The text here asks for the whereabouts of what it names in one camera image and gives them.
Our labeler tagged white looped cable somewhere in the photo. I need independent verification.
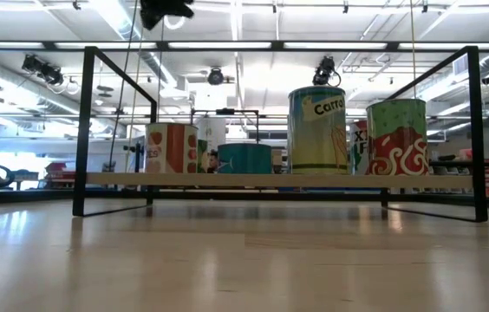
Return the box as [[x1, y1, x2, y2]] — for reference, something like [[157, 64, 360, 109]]
[[164, 16, 186, 31]]

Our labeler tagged green red swirl can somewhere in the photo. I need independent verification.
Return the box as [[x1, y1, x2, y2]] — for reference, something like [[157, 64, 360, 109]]
[[365, 98, 430, 177]]

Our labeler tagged teal fish can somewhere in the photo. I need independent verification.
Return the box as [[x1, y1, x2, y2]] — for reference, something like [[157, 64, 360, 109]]
[[217, 142, 273, 175]]

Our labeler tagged red white tomato can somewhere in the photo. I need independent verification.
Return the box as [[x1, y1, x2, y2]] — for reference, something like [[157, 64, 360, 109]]
[[145, 121, 199, 175]]

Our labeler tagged black ceiling device with cable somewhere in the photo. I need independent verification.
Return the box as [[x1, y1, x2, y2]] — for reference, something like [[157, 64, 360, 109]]
[[20, 53, 66, 87], [311, 55, 342, 88]]

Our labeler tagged white column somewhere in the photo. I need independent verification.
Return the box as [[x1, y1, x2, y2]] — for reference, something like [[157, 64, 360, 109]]
[[198, 115, 228, 145]]

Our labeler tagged black aluminium table frame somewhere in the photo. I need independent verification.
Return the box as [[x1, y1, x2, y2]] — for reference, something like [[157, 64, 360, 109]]
[[0, 186, 489, 210]]

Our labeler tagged red storage box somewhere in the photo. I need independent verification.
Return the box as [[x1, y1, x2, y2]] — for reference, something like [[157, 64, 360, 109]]
[[45, 162, 75, 183]]

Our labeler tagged black overhead light bar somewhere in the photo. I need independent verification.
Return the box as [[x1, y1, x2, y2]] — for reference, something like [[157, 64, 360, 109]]
[[0, 39, 489, 53]]

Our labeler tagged round black ceiling camera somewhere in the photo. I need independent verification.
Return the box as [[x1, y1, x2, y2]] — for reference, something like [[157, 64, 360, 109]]
[[206, 66, 225, 87]]

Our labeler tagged white red mixed fruit can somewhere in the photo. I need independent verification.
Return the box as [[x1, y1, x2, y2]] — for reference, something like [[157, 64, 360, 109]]
[[349, 120, 369, 176]]

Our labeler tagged black background metal frame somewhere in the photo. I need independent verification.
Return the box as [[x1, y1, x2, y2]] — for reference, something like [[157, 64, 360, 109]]
[[189, 107, 261, 146]]

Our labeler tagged black frame wooden shelf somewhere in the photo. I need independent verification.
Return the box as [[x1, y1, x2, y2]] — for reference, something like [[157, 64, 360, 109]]
[[72, 45, 489, 224]]

